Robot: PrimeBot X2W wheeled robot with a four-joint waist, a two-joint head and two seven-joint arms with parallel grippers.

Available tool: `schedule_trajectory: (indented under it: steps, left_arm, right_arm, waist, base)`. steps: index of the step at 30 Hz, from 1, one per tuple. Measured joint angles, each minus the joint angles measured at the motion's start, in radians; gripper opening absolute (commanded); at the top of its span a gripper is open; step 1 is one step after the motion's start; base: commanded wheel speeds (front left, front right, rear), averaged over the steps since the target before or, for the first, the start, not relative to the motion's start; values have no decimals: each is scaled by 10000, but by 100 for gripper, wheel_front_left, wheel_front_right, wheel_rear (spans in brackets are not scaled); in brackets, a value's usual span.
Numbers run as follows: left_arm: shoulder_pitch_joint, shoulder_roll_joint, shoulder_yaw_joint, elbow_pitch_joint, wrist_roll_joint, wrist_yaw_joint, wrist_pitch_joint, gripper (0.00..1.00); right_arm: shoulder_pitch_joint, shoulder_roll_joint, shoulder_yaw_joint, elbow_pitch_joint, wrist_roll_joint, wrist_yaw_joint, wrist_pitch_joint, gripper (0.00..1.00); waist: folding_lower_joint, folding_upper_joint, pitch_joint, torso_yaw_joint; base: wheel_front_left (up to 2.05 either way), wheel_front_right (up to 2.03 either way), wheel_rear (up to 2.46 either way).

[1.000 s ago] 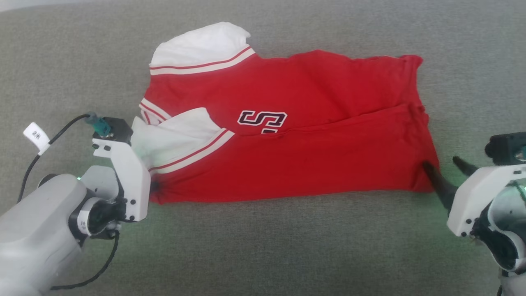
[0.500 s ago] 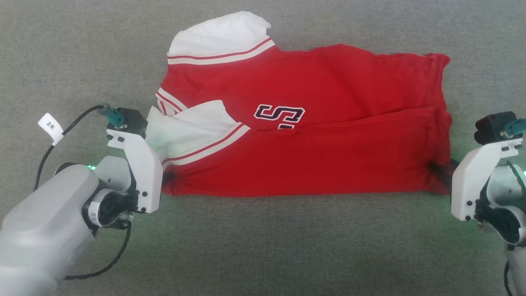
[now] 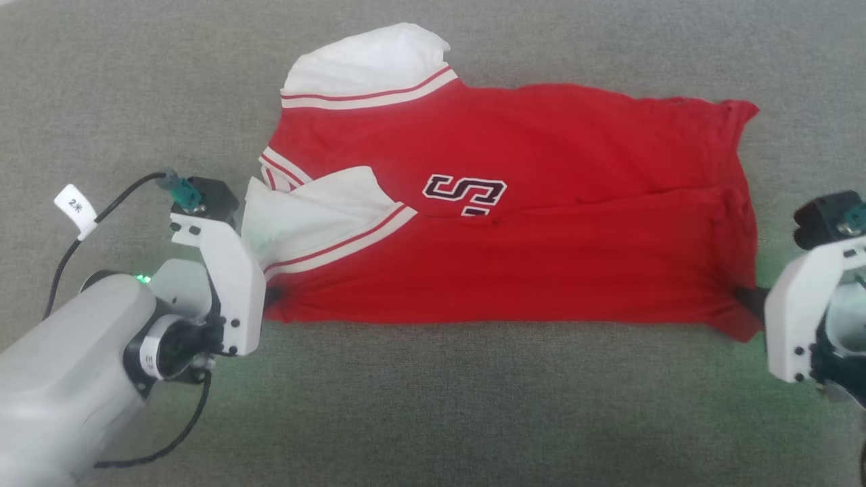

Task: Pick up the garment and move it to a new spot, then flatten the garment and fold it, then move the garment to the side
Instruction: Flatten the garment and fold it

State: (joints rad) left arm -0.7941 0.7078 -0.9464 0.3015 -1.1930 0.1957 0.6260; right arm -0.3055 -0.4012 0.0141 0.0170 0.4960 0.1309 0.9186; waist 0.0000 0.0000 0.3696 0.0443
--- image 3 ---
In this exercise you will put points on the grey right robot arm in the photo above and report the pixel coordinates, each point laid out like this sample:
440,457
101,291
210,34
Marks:
846,318

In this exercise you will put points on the red and white basketball jersey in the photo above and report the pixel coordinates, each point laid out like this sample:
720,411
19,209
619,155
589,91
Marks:
541,270

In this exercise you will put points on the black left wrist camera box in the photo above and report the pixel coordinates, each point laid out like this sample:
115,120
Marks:
216,196

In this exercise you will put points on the grey fabric sofa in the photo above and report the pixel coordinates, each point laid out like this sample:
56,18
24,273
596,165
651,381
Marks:
433,406

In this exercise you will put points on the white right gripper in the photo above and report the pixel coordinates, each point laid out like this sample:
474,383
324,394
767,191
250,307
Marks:
791,318

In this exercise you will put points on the teal right camera connector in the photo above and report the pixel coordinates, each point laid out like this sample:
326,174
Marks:
856,218

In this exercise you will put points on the teal left camera connector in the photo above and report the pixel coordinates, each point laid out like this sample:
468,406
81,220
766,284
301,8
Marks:
186,195

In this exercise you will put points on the teal camera connector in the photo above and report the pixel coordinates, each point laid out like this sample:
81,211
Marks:
856,218
186,195

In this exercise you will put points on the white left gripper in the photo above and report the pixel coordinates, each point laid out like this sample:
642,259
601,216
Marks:
237,291

